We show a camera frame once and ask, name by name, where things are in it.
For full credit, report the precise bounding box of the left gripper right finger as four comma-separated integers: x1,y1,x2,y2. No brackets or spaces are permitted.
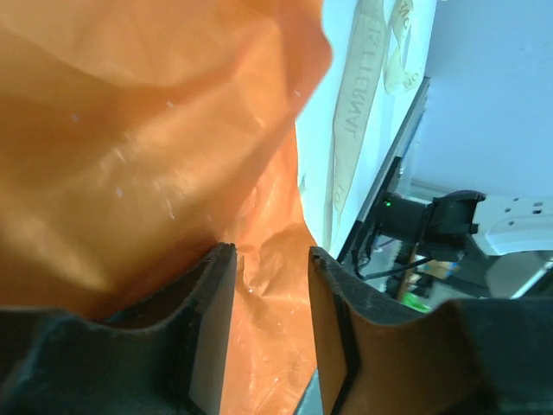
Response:
308,247,552,414

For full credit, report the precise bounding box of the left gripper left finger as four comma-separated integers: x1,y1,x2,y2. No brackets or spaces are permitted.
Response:
1,243,237,414

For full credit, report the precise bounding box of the orange wrapping paper sheet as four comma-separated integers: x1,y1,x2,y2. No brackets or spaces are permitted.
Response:
1,1,331,414

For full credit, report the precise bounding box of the cream ribbon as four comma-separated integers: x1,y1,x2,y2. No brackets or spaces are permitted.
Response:
327,1,426,225

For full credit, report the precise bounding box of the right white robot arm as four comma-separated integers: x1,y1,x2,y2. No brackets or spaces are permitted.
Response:
377,190,552,262

